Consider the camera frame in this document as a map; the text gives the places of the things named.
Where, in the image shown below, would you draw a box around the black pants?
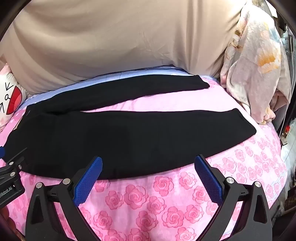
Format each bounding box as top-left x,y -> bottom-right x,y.
4,75 -> 257,180

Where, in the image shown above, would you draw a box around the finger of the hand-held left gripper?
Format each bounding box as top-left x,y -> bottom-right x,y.
0,146 -> 28,183

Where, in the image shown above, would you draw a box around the cartoon face pillow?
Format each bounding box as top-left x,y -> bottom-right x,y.
0,65 -> 29,132

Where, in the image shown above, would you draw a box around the beige cloth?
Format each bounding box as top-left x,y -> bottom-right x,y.
0,0 -> 245,95

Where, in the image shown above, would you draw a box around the pink rose bedsheet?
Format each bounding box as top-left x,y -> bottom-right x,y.
0,65 -> 288,241

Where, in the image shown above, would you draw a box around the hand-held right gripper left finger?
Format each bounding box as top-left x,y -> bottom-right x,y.
25,156 -> 103,241

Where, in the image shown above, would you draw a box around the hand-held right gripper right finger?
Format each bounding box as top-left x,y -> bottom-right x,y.
194,155 -> 271,241

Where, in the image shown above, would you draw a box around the white floral quilt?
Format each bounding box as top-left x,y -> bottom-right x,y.
220,5 -> 292,124

